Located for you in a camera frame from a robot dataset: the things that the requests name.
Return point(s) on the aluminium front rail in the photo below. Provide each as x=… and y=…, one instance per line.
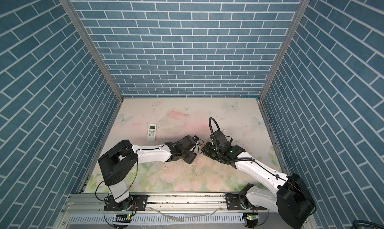
x=194, y=203

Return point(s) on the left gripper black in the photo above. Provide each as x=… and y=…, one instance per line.
x=192, y=157

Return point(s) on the left controller board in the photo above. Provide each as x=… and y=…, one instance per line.
x=122, y=221

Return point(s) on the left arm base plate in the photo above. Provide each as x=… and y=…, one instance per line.
x=133, y=203

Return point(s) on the controller board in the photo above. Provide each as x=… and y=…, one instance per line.
x=122, y=221
x=250, y=220

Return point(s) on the right controller board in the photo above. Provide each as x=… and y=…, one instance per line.
x=250, y=220

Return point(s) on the white remote with display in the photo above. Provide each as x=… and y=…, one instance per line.
x=152, y=131

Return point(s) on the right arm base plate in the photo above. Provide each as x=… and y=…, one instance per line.
x=236, y=202

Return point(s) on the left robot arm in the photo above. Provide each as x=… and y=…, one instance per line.
x=117, y=162

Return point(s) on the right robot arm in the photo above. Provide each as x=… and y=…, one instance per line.
x=285, y=194

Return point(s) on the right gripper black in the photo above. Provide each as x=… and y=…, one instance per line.
x=206, y=151

